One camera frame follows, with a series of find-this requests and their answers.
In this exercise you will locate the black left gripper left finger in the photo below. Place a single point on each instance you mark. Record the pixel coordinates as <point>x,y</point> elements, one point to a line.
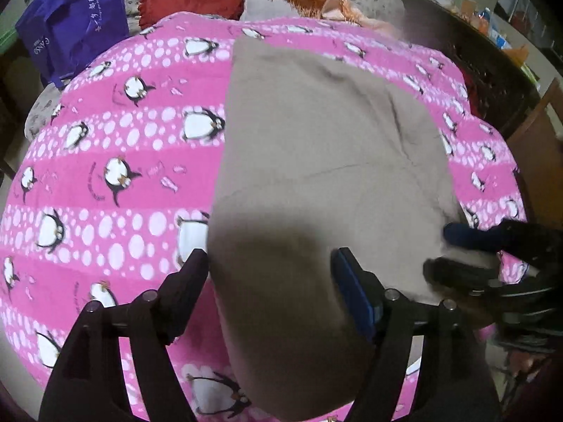
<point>87,382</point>

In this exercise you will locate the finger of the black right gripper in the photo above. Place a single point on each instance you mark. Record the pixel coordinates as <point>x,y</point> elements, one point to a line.
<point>500,238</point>
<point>455,277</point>

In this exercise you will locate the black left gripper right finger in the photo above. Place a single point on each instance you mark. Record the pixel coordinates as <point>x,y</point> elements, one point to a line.
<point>454,383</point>

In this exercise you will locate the dark wooden side cabinet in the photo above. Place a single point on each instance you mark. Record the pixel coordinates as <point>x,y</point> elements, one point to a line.
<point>499,93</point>

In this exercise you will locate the pink penguin blanket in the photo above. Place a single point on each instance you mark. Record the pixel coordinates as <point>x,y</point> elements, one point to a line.
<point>116,190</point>

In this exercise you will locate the peach fringed cloth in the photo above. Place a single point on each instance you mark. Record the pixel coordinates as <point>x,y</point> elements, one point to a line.
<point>341,11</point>

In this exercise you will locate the purple tote bag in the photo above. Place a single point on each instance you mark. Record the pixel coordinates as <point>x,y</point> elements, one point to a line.
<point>64,36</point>

